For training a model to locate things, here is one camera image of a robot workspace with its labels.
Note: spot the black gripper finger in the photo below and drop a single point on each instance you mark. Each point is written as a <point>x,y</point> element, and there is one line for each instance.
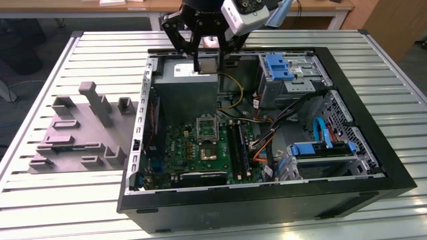
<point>176,32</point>
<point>229,43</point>

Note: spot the silver CPU chip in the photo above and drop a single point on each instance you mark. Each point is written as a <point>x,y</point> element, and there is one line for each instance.
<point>207,66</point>

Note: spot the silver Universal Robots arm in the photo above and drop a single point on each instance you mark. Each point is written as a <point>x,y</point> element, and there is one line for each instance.
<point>280,12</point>

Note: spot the CPU socket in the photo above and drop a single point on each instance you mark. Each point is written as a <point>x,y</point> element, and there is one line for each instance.
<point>208,153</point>

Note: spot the small white box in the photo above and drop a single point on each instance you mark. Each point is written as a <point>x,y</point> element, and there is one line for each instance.
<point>111,2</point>

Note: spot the grey power supply unit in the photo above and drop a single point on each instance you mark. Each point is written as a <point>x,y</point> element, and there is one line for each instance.
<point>187,95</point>

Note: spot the silver metal drive cage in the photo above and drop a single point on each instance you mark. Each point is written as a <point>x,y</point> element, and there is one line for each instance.
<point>296,86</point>

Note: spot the black RAM slot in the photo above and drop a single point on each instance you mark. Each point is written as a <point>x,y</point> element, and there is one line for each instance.
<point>233,147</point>
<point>243,147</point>

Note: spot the green motherboard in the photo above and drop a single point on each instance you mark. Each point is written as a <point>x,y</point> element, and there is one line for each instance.
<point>176,147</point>

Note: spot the black office chair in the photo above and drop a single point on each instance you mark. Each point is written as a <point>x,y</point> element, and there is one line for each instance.
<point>20,45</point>

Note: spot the hard disk in blue carrier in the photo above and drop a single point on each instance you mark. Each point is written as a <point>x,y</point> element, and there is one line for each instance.
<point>304,150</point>

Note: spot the grey parts rack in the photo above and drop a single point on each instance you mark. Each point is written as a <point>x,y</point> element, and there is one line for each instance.
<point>87,132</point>

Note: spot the brown wooden cabinet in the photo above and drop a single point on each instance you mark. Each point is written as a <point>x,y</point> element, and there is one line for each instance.
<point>394,25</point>

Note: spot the black graphics card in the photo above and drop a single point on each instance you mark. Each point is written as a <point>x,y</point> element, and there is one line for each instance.
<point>203,177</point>

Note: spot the white furniture leg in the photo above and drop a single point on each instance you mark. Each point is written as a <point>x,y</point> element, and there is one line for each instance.
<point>7,92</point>

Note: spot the RAM stick with blue label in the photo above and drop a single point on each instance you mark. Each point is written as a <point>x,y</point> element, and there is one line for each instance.
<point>68,149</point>

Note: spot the silver metal disk bay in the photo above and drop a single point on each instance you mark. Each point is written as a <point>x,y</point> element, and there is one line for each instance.
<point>362,162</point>

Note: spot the black PC case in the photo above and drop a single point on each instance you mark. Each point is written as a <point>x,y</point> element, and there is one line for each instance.
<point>233,215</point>

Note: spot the blue plastic drive bracket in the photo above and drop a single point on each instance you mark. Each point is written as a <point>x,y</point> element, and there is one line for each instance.
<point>276,67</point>

